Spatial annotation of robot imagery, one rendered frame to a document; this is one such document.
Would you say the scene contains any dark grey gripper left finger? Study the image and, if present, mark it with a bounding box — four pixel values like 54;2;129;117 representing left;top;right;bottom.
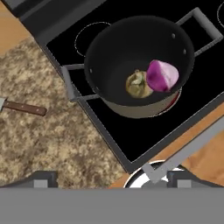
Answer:
0;171;59;189

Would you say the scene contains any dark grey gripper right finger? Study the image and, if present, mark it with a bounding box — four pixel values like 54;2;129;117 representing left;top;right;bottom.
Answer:
166;170;224;189

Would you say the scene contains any dark grey pot with handles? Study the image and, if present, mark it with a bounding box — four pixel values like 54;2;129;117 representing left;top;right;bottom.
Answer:
60;7;224;119

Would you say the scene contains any black hob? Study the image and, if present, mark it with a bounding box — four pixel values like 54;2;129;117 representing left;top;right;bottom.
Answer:
8;0;224;175

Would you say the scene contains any grey oven door handle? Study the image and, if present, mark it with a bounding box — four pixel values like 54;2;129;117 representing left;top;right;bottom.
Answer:
142;115;224;185

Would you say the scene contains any purple onion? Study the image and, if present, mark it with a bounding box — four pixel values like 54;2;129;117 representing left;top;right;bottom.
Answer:
145;59;180;93

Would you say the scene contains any white and black round thing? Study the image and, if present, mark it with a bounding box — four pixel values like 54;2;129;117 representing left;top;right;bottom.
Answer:
123;159;188;189

